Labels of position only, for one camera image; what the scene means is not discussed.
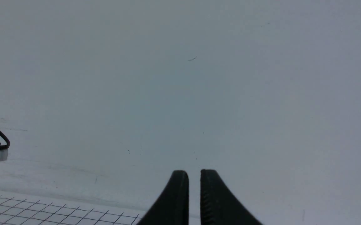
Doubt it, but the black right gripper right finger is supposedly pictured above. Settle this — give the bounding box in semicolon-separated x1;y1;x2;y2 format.
200;169;262;225

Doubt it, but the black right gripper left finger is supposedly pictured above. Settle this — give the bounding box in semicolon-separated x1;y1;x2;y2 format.
137;170;189;225

